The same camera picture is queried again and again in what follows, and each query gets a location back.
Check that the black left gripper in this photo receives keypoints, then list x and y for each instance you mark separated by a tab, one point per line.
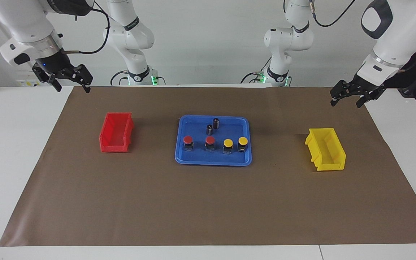
358	88

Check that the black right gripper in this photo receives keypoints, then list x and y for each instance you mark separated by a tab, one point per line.
54	63

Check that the yellow push button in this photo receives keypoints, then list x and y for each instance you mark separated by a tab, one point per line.
243	142
228	144

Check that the red push button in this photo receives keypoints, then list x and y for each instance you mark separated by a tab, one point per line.
210	141
188	141

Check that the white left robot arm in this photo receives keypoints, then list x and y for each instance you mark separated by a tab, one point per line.
392	32

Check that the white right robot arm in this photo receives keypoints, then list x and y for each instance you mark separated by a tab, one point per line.
31	29

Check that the yellow plastic bin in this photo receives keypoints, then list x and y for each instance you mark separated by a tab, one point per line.
332	166

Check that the red plastic bin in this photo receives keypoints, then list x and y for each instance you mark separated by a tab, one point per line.
111	146

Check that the black cylindrical knob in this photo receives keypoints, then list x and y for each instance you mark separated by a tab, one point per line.
209	130
216	123

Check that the blue plastic tray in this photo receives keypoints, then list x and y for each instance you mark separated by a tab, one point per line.
197	157

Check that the brown paper mat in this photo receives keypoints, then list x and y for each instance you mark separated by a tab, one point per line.
193	202

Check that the white wall socket box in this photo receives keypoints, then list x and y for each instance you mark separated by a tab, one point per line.
27	83

